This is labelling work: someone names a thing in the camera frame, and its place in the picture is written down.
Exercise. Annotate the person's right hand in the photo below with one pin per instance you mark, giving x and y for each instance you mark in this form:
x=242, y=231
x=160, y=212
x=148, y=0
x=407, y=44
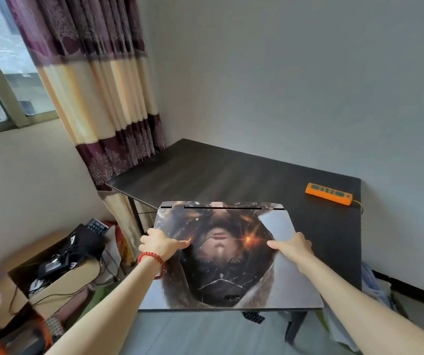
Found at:
x=299, y=251

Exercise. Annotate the person's left hand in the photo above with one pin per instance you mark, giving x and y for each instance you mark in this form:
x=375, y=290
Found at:
x=158, y=243

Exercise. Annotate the person's right thumb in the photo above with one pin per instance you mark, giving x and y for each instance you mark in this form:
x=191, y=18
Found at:
x=278, y=245

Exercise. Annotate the person's left thumb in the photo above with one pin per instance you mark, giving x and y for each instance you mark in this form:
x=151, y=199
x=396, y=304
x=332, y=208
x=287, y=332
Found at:
x=181, y=245

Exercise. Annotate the laptop with printed portrait lid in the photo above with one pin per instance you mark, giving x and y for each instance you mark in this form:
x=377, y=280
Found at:
x=230, y=262

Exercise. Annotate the person's right forearm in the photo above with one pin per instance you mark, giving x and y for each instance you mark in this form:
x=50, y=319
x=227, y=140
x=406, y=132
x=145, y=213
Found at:
x=363, y=310

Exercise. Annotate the person's left forearm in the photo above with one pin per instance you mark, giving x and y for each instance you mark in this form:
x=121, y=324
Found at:
x=115, y=303

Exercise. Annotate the red and yellow bag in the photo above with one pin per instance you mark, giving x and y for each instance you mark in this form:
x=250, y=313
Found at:
x=121, y=243

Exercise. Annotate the orange power strip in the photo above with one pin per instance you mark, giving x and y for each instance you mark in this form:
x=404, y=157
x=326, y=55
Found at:
x=328, y=193

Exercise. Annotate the black patterned tag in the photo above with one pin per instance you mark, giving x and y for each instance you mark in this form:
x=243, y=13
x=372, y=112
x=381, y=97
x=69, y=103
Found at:
x=253, y=317

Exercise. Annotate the dark wooden table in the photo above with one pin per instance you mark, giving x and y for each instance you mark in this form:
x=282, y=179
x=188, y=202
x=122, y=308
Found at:
x=215, y=170

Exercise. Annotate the black keyboard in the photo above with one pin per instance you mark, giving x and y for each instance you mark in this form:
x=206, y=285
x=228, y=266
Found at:
x=97, y=226

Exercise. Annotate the brown cardboard box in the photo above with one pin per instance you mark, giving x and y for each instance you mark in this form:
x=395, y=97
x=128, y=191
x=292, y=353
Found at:
x=67, y=277

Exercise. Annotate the black baseboard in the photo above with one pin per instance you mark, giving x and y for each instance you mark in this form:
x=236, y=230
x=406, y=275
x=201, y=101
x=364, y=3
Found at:
x=419, y=292

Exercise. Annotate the purple and cream curtain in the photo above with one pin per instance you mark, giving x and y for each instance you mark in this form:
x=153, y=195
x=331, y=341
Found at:
x=97, y=88

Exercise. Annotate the orange and black object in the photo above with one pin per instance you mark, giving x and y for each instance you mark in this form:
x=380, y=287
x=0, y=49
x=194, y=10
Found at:
x=15, y=340

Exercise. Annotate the grey framed window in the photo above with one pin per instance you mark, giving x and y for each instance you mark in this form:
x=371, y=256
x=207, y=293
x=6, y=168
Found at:
x=1, y=70

